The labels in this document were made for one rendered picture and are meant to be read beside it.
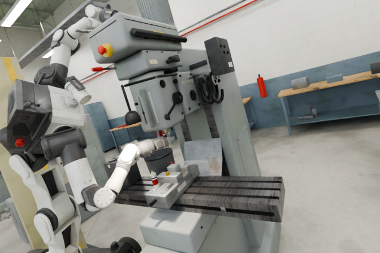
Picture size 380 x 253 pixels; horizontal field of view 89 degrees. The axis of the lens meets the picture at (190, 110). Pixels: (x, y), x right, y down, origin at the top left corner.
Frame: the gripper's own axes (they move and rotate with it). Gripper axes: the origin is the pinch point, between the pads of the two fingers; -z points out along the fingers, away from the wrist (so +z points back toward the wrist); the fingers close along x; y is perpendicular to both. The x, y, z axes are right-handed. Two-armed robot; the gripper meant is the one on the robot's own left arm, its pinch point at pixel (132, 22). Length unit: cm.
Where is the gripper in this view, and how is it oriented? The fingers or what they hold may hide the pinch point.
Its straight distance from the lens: 122.0
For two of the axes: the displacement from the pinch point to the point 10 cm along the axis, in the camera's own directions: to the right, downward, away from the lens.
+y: 2.3, -9.4, -2.5
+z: -9.3, -2.8, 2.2
